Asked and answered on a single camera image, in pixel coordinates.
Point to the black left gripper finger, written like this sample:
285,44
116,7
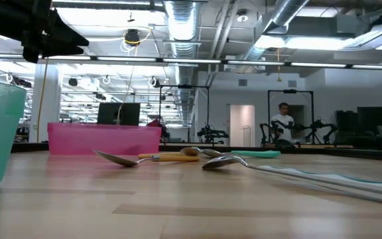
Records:
63,51
65,34

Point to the white teal patterned spoon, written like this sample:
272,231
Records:
224,161

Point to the white column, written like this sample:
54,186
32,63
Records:
54,109

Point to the black monitor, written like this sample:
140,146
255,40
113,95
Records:
111,114

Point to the pink translucent plastic bin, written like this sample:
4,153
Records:
104,139

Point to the LED light bar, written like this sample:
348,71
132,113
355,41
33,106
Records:
191,60

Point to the round ceiling fixture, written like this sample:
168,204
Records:
242,17

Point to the person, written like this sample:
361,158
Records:
282,121

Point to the black desk monitors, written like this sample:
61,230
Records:
373,117

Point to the silver air duct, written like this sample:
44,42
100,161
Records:
287,10
182,30

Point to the black background rig frame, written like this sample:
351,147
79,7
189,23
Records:
184,86
290,90

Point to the black aluminium table frame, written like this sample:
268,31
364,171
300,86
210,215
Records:
343,152

